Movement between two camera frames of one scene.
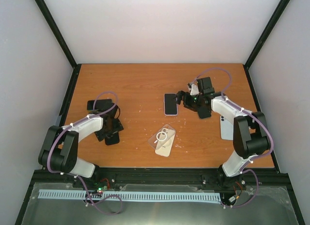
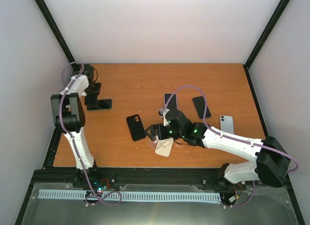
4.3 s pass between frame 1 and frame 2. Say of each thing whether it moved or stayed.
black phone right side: stayed
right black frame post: stayed
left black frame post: stayed
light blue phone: stayed
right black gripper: moved
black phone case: moved
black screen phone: stayed
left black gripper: moved
